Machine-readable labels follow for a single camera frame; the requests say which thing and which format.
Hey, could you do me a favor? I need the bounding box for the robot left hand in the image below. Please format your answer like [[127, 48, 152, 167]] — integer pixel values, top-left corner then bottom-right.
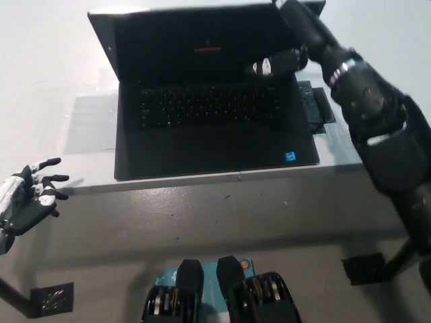
[[0, 157, 70, 237]]

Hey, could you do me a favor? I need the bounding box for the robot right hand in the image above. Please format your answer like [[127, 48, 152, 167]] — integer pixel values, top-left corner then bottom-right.
[[244, 0, 341, 77]]

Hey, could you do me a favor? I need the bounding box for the black laptop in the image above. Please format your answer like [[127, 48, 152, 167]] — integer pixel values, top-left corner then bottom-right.
[[87, 0, 321, 182]]

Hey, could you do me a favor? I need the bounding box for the black flat device beside laptop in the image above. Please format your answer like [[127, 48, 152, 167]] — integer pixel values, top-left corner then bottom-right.
[[310, 87, 337, 135]]

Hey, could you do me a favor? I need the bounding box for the black usb hub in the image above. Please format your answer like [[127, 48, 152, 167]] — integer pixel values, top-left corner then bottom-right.
[[297, 79, 321, 124]]

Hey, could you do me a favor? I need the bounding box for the clear tape sheet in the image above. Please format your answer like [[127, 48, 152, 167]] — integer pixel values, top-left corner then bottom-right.
[[63, 93, 119, 155]]

